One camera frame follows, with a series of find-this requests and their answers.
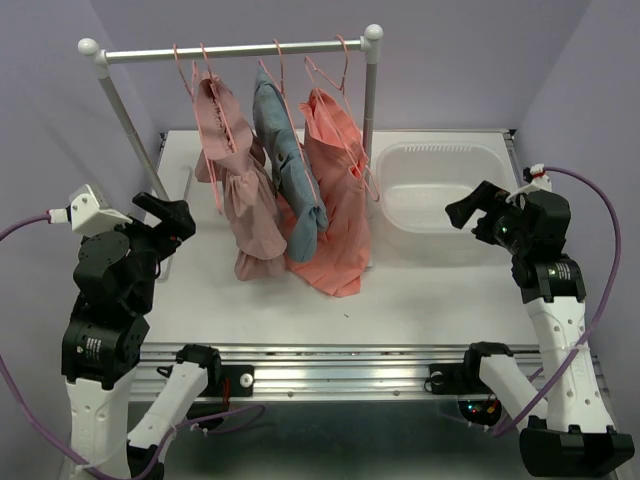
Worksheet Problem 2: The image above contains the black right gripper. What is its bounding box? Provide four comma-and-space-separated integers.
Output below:
444, 180, 532, 256

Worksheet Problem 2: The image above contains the salmon orange skirt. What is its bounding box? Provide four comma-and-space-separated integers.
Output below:
285, 89, 372, 297

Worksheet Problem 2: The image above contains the pink hanger holding skirt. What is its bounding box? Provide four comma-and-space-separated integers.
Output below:
304, 34, 380, 203

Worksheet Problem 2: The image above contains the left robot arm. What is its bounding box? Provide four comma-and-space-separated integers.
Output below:
61, 186, 223, 479

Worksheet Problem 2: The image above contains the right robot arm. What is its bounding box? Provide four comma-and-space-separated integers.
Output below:
425, 181, 635, 478

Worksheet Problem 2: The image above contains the pink hanger holding dress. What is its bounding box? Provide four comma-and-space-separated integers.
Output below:
191, 44, 237, 218

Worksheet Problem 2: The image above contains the pink hanger holding denim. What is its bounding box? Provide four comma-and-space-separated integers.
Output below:
257, 38, 321, 211

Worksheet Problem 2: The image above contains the translucent white plastic basin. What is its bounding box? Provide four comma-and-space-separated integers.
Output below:
374, 140, 517, 267

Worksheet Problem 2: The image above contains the pale pink ruffled dress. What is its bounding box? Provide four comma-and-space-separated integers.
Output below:
224, 87, 287, 281

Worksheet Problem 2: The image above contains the blue denim garment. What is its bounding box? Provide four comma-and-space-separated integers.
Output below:
252, 65, 329, 263

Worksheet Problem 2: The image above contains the white clothes rack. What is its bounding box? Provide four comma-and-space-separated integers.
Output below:
77, 24, 384, 200

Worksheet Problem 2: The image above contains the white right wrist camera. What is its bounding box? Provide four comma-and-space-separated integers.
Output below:
506, 163, 552, 205

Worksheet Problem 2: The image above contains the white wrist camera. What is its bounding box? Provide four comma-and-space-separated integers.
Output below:
506, 163, 552, 205
47, 184, 133, 237

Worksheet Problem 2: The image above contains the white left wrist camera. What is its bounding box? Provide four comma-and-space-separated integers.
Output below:
47, 184, 133, 237

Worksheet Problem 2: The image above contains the pink wire hanger leftmost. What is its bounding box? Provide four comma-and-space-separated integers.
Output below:
172, 42, 200, 99

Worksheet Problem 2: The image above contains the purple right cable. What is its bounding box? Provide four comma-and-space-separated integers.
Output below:
489, 166, 623, 438

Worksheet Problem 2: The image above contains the purple cable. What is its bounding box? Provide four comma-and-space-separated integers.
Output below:
0, 212, 266, 474
489, 166, 623, 438

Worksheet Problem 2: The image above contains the aluminium mounting rail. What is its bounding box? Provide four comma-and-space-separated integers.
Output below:
129, 341, 601, 403

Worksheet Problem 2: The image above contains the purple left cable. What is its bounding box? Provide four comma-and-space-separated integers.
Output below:
0, 212, 266, 474

